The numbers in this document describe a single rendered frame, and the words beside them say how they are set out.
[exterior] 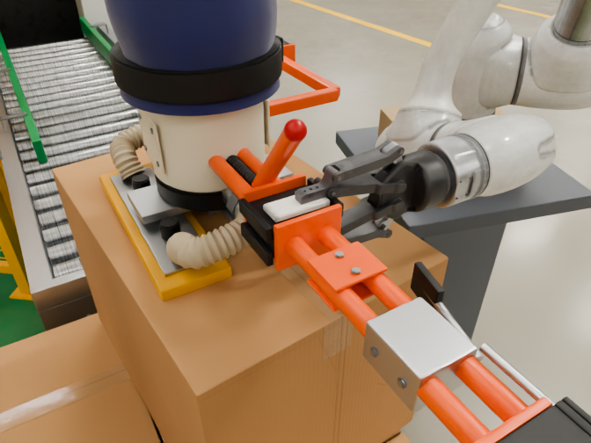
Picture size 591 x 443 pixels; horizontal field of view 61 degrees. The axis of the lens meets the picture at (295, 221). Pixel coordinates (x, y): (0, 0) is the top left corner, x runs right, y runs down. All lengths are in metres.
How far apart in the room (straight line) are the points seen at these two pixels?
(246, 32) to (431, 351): 0.41
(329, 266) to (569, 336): 1.70
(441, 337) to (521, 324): 1.67
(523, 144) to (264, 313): 0.40
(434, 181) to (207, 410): 0.37
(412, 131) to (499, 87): 0.49
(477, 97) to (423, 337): 0.91
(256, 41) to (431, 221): 0.67
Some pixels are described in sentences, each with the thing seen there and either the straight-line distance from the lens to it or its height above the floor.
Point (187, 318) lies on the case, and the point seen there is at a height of 0.95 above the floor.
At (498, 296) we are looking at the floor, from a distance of 2.18.
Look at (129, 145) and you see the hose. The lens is 0.91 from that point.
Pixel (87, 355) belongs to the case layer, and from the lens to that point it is 1.22.
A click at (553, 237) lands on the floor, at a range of 2.60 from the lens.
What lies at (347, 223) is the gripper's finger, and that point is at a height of 1.06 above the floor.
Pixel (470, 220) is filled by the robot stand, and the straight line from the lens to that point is 1.23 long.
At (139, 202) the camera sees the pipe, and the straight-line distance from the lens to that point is 0.79.
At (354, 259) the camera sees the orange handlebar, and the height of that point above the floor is 1.10.
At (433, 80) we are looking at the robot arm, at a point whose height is 1.13.
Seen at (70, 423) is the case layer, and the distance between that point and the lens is 1.12.
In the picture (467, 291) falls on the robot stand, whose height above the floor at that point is 0.36.
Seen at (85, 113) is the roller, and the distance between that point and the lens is 2.33.
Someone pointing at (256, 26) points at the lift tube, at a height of 1.25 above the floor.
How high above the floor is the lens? 1.42
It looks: 36 degrees down
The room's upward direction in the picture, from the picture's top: straight up
